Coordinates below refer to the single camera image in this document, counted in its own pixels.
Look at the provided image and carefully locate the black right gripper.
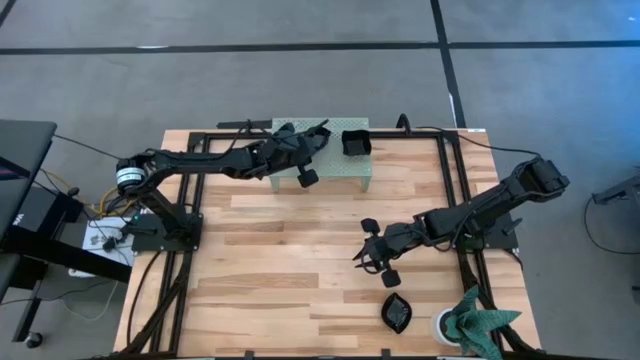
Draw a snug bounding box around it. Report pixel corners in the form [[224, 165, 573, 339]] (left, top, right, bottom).
[[352, 217, 426, 289]]

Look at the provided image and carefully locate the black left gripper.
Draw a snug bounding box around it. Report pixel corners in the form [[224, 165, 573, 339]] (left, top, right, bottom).
[[259, 118, 330, 190]]

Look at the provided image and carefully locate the green perforated metal shelf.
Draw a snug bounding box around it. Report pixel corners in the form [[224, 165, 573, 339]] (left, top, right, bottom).
[[268, 117, 374, 195]]

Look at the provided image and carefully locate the black flat bar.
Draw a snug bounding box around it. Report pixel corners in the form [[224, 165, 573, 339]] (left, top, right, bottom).
[[216, 118, 275, 130]]

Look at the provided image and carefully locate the white plant pot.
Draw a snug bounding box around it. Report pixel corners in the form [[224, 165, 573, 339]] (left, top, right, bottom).
[[430, 307, 464, 347]]

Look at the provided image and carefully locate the green artificial plant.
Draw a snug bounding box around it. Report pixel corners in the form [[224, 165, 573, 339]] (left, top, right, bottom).
[[443, 284, 523, 360]]

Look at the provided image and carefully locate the white power strip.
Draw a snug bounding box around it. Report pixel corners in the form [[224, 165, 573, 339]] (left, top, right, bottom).
[[81, 215, 136, 266]]

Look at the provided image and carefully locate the dark metal stand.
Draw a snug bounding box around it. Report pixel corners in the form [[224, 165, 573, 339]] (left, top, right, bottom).
[[591, 165, 640, 217]]

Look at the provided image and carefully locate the black desk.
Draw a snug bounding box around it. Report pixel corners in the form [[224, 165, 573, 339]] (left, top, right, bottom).
[[0, 118, 134, 346]]

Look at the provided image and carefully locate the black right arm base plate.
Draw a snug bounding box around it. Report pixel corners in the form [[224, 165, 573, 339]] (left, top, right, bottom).
[[452, 212, 520, 251]]

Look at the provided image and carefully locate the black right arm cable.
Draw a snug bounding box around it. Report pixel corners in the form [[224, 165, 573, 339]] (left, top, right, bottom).
[[396, 113, 541, 159]]

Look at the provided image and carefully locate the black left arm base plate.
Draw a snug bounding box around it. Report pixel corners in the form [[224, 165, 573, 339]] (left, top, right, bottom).
[[130, 212, 205, 254]]

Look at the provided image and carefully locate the black floor cable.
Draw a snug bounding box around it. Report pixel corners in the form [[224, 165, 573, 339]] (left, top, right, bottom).
[[583, 193, 640, 256]]

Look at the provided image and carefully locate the yellow cable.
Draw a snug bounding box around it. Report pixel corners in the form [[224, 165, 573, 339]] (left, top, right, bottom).
[[42, 168, 126, 217]]

